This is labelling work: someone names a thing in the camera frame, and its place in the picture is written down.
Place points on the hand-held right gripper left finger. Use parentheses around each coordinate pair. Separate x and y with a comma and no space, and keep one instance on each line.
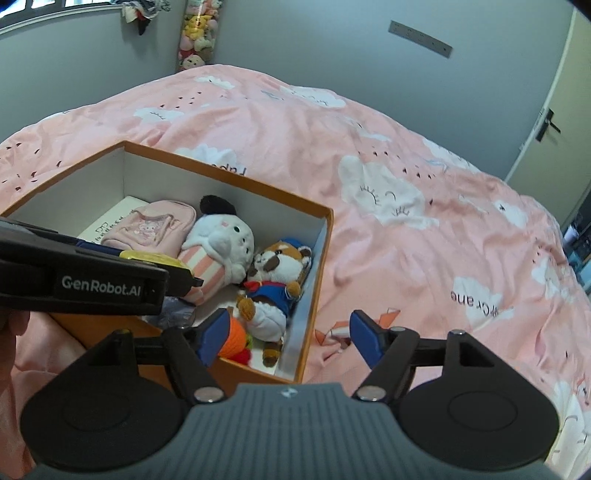
(213,334)

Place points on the white box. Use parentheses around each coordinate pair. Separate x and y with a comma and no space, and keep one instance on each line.
(115,214)

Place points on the orange knitted toy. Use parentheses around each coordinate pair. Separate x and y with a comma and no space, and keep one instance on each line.
(233,344)

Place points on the clear tube of plush toys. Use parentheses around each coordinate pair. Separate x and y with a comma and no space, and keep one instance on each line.
(201,32)

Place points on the pile of clothes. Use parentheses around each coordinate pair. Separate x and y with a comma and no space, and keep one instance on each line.
(145,11)

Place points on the grey wall socket strip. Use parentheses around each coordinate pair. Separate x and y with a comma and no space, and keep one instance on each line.
(420,39)

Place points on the pink printed blanket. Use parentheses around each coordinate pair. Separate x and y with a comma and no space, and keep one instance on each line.
(277,120)

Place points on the cream door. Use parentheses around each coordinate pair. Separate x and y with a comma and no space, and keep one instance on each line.
(563,83)

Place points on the small yellow toy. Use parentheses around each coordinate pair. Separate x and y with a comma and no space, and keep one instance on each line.
(171,262)

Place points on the white pink striped plush toy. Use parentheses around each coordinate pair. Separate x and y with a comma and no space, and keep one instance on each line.
(221,235)

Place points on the window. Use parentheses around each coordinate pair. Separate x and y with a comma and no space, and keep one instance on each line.
(46,7)

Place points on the brown raccoon plush toy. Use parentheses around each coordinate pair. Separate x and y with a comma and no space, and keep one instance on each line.
(272,286)

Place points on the person's left forearm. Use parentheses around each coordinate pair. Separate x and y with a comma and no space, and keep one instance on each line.
(11,332)

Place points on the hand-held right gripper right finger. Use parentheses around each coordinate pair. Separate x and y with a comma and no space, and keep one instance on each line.
(365,337)

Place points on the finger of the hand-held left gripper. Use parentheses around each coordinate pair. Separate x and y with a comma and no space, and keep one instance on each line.
(99,249)
(182,282)

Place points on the clear plastic bag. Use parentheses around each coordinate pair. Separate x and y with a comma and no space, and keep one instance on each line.
(178,316)

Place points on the small pink bag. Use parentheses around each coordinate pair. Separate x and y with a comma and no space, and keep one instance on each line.
(147,228)

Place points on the orange cardboard box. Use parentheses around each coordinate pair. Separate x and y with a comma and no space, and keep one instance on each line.
(318,258)

